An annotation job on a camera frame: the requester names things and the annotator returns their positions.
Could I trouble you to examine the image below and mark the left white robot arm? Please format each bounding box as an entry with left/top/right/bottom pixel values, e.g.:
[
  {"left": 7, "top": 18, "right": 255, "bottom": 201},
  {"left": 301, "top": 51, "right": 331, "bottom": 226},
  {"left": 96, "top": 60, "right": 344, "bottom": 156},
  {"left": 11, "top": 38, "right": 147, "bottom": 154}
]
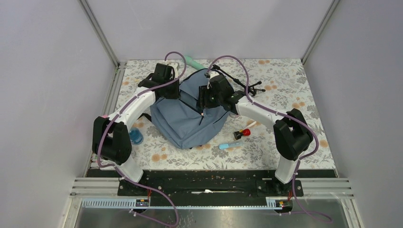
[{"left": 92, "top": 62, "right": 181, "bottom": 195}]

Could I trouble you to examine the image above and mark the red black button toy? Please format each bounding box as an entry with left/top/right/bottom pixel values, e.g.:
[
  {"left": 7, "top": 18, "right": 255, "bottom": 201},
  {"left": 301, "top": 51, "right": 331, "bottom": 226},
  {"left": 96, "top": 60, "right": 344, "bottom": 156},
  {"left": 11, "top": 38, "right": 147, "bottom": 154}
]
[{"left": 233, "top": 129, "right": 251, "bottom": 140}]

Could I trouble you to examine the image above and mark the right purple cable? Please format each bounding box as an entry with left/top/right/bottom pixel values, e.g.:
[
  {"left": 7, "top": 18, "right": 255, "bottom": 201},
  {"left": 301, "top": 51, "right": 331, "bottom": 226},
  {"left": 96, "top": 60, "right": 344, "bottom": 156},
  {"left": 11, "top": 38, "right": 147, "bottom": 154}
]
[{"left": 204, "top": 55, "right": 335, "bottom": 224}]

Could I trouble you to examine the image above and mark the white orange pen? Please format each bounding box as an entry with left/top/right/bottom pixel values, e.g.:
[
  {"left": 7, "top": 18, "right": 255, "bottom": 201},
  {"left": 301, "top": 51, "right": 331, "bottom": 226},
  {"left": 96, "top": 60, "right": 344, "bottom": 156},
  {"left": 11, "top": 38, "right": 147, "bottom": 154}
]
[{"left": 240, "top": 121, "right": 256, "bottom": 132}]

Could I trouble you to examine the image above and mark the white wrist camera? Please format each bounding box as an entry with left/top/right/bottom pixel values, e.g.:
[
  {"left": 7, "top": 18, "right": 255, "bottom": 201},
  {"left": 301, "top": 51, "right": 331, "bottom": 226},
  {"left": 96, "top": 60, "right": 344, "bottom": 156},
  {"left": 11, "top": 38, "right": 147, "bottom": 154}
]
[
  {"left": 168, "top": 62, "right": 180, "bottom": 80},
  {"left": 206, "top": 71, "right": 220, "bottom": 87}
]

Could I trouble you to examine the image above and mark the grey slotted cable duct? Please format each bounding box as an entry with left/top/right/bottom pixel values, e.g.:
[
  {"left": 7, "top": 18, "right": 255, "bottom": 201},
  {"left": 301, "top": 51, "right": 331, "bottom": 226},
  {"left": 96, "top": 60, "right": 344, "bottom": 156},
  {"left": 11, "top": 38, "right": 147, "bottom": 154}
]
[{"left": 82, "top": 196, "right": 286, "bottom": 211}]

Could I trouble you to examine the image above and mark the mint green tube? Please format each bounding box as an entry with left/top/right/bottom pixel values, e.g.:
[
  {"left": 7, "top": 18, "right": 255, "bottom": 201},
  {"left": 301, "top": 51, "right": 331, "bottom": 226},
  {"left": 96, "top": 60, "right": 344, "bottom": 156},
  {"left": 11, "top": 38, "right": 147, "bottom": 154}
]
[{"left": 184, "top": 56, "right": 206, "bottom": 70}]

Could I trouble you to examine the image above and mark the light blue marker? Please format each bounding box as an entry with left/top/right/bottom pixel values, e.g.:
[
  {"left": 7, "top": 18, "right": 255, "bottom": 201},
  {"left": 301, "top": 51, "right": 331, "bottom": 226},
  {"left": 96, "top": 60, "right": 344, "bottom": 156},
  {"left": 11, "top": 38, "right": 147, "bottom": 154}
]
[{"left": 219, "top": 141, "right": 243, "bottom": 150}]

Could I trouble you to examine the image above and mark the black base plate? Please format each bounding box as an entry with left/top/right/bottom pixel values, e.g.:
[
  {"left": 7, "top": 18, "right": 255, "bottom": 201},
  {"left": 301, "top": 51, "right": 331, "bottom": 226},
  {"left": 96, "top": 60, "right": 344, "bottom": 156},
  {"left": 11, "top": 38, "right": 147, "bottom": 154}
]
[{"left": 86, "top": 170, "right": 336, "bottom": 208}]

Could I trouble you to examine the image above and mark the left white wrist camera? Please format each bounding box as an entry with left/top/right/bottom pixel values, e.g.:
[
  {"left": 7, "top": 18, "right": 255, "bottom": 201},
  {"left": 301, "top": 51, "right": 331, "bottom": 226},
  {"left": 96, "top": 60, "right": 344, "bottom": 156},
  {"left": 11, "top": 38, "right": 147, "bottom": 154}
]
[{"left": 168, "top": 62, "right": 180, "bottom": 80}]

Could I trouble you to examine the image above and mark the blue grey backpack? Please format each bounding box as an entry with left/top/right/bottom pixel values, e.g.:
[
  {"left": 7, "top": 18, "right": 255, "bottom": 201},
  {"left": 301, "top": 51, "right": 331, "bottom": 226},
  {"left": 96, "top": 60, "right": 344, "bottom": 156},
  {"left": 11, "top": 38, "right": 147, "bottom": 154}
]
[{"left": 141, "top": 68, "right": 230, "bottom": 149}]

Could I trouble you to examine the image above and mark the floral table mat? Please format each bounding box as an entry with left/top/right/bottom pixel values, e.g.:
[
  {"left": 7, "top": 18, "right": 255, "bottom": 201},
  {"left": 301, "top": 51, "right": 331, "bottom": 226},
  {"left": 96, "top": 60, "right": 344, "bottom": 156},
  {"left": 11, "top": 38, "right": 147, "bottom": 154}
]
[{"left": 100, "top": 58, "right": 336, "bottom": 171}]

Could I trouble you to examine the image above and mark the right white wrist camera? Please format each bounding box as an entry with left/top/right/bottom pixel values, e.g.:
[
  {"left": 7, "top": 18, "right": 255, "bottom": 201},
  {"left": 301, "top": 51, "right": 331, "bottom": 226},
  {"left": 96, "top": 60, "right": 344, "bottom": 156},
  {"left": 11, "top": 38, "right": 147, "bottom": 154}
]
[{"left": 206, "top": 71, "right": 220, "bottom": 87}]

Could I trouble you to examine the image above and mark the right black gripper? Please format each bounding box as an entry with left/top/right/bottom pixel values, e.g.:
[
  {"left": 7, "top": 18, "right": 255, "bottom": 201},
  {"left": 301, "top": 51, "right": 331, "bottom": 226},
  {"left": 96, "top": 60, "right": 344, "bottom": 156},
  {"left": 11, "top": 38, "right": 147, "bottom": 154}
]
[{"left": 196, "top": 85, "right": 223, "bottom": 109}]

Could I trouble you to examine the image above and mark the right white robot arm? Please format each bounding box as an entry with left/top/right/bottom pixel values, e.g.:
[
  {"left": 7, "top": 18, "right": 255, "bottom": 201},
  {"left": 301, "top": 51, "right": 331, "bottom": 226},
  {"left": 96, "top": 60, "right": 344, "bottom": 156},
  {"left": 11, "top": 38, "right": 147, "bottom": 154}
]
[{"left": 198, "top": 73, "right": 314, "bottom": 196}]

